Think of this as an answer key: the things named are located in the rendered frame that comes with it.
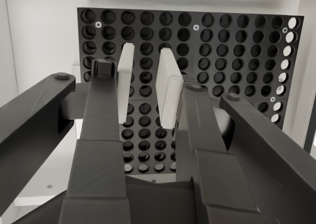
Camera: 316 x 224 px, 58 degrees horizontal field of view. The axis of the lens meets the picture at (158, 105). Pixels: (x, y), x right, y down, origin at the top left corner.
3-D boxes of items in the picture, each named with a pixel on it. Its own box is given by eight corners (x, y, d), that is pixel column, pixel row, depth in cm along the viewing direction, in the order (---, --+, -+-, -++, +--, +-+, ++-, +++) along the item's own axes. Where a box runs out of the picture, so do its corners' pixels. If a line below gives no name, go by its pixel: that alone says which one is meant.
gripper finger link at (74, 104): (110, 126, 13) (44, 119, 13) (118, 88, 18) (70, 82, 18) (113, 97, 13) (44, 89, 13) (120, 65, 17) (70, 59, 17)
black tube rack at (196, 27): (90, 149, 37) (85, 177, 31) (84, 7, 31) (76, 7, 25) (251, 144, 40) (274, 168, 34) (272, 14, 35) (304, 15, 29)
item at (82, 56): (86, 173, 32) (85, 177, 31) (77, 7, 26) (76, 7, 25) (103, 173, 32) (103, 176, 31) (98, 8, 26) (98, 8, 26)
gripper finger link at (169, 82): (169, 77, 14) (184, 79, 14) (161, 46, 21) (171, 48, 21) (160, 128, 16) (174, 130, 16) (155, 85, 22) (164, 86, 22)
